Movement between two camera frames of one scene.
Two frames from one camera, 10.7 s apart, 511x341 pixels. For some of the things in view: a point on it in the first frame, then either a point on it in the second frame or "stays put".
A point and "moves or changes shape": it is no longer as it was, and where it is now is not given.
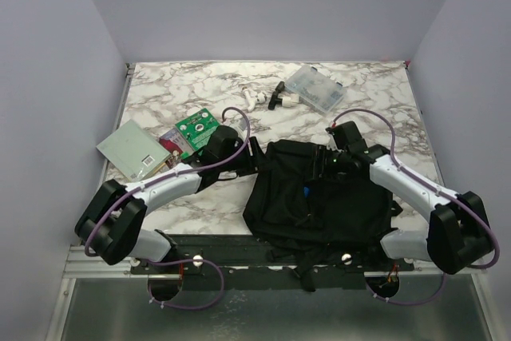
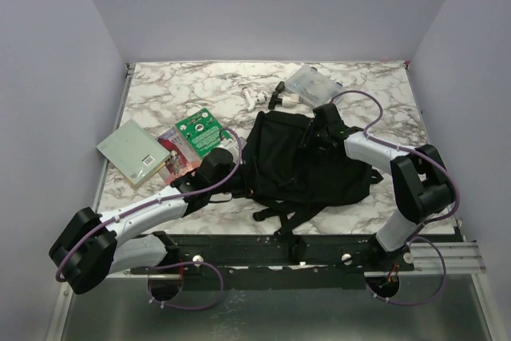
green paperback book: (197, 128) stays put
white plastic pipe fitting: (251, 99) stays put
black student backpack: (311, 223) moves or changes shape
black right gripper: (321, 153) -> (312, 148)
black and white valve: (285, 101) stays put
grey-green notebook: (132, 151) stays put
